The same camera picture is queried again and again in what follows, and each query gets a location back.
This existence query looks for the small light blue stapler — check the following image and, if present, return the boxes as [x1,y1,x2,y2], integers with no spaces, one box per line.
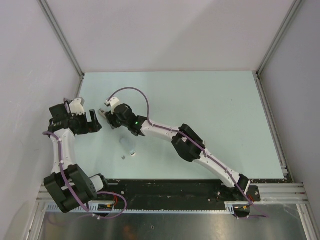
[120,137,136,157]

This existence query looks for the beige black stapler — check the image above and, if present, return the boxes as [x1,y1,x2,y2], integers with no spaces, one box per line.
[98,108,108,119]

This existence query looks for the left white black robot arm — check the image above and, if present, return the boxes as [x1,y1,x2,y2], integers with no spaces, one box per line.
[43,98,111,213]

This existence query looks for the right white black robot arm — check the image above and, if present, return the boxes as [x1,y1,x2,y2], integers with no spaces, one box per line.
[104,103,251,201]

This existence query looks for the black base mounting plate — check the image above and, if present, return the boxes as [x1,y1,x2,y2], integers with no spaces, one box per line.
[104,179,260,202]

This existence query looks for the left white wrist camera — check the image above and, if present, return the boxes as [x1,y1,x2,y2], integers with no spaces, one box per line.
[69,97,85,116]

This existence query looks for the grey slotted cable duct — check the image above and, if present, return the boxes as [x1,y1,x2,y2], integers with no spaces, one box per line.
[44,201,236,215]

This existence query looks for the aluminium frame rail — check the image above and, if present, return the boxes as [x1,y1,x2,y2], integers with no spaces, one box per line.
[36,181,307,204]

